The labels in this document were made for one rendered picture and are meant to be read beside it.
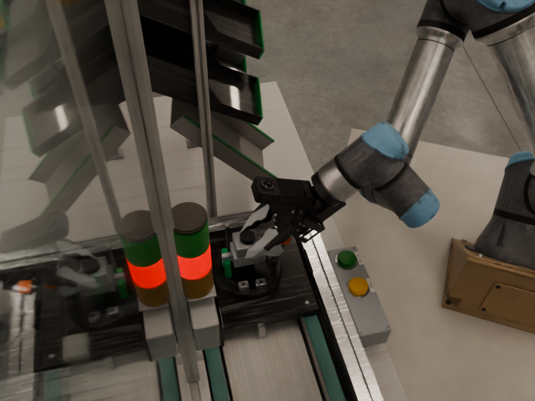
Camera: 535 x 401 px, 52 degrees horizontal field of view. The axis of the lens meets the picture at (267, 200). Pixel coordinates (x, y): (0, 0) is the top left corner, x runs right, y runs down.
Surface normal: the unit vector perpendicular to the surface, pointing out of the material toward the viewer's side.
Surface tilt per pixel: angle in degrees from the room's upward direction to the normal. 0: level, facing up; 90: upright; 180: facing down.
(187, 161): 0
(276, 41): 0
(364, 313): 0
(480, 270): 90
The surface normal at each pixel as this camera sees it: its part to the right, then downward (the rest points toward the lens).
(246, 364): 0.03, -0.65
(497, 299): -0.32, 0.72
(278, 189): 0.33, -0.67
